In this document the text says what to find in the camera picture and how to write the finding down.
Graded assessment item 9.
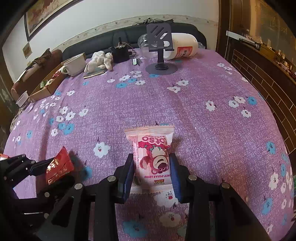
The red gold-lettered snack bag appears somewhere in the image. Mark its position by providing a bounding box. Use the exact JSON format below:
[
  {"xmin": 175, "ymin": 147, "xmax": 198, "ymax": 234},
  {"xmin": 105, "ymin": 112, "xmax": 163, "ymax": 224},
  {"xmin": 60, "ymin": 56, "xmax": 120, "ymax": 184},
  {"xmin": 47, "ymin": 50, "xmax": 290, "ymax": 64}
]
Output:
[{"xmin": 46, "ymin": 146, "xmax": 74, "ymax": 185}]

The pink Lotso snack packet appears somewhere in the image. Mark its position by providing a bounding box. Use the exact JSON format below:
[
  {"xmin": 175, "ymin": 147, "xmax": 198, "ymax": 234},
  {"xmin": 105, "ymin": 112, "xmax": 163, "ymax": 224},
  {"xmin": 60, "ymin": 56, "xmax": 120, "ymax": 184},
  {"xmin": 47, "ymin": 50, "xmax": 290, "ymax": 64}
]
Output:
[{"xmin": 125, "ymin": 125, "xmax": 174, "ymax": 194}]

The purple floral tablecloth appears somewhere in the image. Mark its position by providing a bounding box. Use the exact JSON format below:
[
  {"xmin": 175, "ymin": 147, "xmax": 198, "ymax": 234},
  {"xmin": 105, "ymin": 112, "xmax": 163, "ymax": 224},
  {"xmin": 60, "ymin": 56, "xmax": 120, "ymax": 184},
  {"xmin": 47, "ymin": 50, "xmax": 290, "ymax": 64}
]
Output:
[{"xmin": 4, "ymin": 50, "xmax": 293, "ymax": 240}]

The clear water cup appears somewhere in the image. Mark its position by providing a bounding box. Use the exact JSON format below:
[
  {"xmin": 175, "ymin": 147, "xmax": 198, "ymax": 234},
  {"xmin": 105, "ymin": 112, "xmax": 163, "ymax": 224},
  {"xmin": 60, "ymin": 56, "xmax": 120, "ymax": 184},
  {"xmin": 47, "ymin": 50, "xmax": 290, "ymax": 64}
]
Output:
[{"xmin": 16, "ymin": 91, "xmax": 31, "ymax": 110}]

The cardboard snack box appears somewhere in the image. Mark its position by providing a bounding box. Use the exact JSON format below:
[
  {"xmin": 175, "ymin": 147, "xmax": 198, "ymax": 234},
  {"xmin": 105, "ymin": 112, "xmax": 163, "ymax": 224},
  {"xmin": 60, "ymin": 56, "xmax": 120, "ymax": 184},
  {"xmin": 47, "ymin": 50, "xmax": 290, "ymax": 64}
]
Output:
[{"xmin": 30, "ymin": 63, "xmax": 67, "ymax": 103}]

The brown armchair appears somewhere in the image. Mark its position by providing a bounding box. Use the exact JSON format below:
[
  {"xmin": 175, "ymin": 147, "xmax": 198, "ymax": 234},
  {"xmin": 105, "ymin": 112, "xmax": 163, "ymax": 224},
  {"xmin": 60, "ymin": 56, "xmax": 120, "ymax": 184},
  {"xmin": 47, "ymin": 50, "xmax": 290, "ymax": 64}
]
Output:
[{"xmin": 11, "ymin": 49, "xmax": 62, "ymax": 101}]

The brick pattern counter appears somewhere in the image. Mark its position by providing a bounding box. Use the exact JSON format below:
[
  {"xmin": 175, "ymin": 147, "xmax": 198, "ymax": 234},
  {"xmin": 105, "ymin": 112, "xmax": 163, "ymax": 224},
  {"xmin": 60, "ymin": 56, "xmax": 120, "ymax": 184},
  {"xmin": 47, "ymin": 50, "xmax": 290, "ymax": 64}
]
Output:
[{"xmin": 226, "ymin": 31, "xmax": 295, "ymax": 161}]

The white ceramic mug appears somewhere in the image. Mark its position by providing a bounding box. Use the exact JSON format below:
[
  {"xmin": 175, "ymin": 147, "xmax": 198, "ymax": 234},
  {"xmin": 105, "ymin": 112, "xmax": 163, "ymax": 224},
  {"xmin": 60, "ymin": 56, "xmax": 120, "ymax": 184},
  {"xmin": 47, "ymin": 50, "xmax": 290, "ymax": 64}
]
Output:
[{"xmin": 61, "ymin": 53, "xmax": 86, "ymax": 77}]

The white plush toy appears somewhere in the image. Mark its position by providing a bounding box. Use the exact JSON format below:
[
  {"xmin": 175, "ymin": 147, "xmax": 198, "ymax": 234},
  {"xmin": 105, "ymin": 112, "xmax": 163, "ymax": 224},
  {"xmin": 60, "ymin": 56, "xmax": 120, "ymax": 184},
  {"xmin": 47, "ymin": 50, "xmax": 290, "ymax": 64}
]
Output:
[{"xmin": 84, "ymin": 51, "xmax": 113, "ymax": 73}]

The black leather sofa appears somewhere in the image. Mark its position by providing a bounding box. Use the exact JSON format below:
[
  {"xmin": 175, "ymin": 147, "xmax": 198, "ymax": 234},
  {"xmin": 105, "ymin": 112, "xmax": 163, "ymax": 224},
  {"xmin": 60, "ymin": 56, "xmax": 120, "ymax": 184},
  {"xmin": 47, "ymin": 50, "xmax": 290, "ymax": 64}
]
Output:
[{"xmin": 62, "ymin": 22, "xmax": 207, "ymax": 60}]

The small black pouch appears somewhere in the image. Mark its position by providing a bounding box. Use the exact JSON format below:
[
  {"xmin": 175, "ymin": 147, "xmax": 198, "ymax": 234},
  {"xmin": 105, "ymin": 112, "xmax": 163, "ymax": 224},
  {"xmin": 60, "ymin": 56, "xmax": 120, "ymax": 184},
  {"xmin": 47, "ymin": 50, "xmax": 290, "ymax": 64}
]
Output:
[{"xmin": 110, "ymin": 37, "xmax": 131, "ymax": 63}]

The white plastic jar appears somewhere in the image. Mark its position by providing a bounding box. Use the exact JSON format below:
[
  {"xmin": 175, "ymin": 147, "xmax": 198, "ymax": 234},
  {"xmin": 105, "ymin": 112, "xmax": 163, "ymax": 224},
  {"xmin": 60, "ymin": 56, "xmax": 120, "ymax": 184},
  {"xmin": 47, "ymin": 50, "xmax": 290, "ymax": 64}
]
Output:
[{"xmin": 164, "ymin": 33, "xmax": 198, "ymax": 60}]

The clear plastic cup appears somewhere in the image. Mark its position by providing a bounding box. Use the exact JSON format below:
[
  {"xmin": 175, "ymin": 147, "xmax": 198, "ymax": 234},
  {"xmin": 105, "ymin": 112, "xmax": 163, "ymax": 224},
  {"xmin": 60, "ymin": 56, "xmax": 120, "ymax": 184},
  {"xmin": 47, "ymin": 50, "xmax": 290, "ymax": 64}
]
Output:
[{"xmin": 137, "ymin": 34, "xmax": 149, "ymax": 55}]

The black phone stand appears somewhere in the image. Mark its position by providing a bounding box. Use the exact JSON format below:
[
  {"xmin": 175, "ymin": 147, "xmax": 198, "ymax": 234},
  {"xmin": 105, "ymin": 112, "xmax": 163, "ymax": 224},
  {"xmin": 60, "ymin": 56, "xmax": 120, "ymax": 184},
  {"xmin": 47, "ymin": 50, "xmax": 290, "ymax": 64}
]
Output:
[{"xmin": 145, "ymin": 23, "xmax": 178, "ymax": 75}]

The framed horse painting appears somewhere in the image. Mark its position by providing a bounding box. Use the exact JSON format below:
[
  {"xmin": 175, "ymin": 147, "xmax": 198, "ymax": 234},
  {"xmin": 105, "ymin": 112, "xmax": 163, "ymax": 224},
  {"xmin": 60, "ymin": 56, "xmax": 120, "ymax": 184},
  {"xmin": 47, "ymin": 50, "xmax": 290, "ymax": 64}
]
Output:
[{"xmin": 24, "ymin": 0, "xmax": 80, "ymax": 42}]

